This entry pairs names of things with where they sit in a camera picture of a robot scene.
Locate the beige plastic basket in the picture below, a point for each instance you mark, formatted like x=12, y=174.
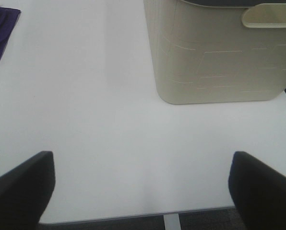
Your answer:
x=214, y=51

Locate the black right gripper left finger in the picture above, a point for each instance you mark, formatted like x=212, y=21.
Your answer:
x=25, y=192

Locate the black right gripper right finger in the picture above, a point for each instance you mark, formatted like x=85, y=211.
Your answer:
x=258, y=193

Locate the white table leg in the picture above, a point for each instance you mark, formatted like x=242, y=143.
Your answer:
x=172, y=222

